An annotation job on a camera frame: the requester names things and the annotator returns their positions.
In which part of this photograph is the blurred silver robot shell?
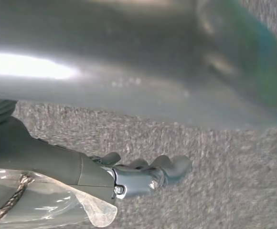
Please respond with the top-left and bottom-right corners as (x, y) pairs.
(0, 0), (277, 130)

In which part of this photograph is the black braided cable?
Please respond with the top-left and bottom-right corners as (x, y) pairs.
(0, 173), (34, 229)

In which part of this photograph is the clear plastic film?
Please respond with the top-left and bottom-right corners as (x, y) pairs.
(0, 168), (118, 229)

